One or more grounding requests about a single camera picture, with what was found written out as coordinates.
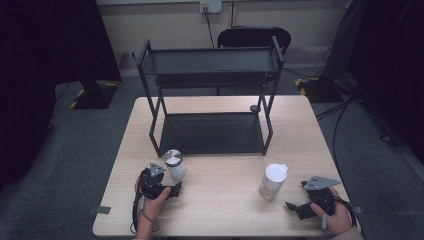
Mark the dark equipment with curtain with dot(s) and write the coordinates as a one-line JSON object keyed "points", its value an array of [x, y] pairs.
{"points": [[390, 66]]}

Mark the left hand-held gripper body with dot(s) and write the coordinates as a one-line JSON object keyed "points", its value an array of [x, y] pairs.
{"points": [[150, 181]]}

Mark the black chair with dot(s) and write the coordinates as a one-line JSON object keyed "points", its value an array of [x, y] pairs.
{"points": [[253, 36]]}

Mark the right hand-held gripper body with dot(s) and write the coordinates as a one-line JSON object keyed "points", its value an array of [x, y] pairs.
{"points": [[321, 182]]}

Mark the black metal two-tier rack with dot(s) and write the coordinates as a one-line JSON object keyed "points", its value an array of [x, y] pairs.
{"points": [[210, 133]]}

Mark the grey tape piece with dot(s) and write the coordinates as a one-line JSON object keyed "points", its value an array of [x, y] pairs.
{"points": [[358, 210], [100, 210]]}

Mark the black curtain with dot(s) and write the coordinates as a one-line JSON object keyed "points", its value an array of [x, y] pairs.
{"points": [[40, 66]]}

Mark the small dark round knob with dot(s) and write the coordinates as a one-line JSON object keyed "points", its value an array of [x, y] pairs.
{"points": [[255, 108]]}

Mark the clear jar with white lid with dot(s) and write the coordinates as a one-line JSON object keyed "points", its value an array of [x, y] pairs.
{"points": [[273, 181]]}

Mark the person's right hand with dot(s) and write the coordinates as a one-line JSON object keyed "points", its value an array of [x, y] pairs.
{"points": [[340, 220]]}

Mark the glass jar with silver lid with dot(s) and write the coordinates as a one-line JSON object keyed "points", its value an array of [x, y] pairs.
{"points": [[175, 166]]}

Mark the white wall socket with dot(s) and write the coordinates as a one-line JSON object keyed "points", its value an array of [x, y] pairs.
{"points": [[210, 6]]}

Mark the person's left hand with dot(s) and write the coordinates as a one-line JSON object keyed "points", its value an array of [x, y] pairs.
{"points": [[148, 213]]}

